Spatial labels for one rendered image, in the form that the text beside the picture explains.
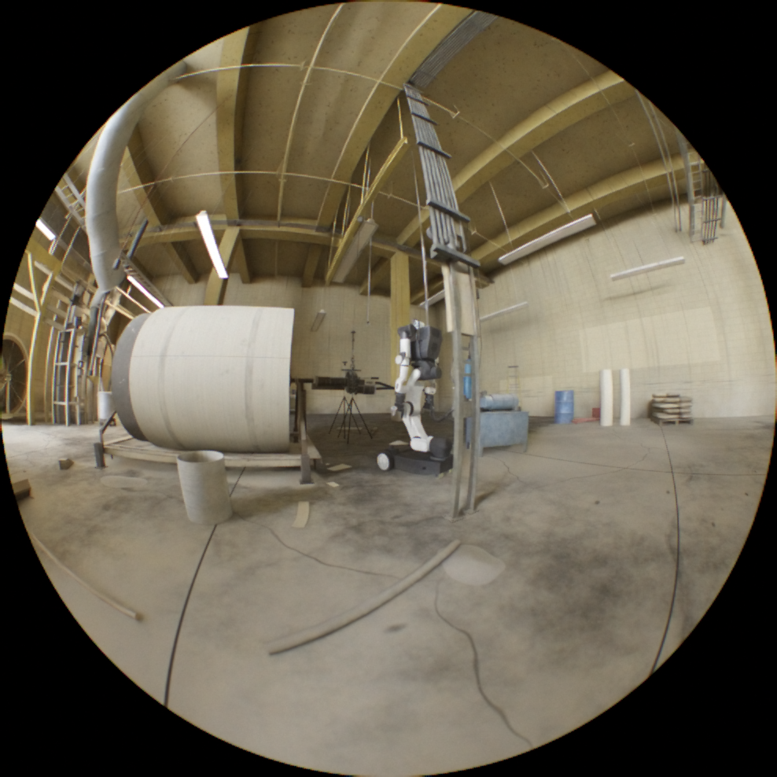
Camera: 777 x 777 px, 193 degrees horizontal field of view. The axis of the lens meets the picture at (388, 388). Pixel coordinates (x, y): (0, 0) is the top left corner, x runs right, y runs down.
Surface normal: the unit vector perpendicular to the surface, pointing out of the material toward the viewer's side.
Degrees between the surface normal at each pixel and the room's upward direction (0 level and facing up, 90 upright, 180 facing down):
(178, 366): 86
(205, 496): 90
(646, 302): 90
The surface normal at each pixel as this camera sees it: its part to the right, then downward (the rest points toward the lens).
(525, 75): 0.00, 1.00
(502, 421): 0.00, -0.04
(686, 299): -0.90, -0.02
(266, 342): 0.40, -0.34
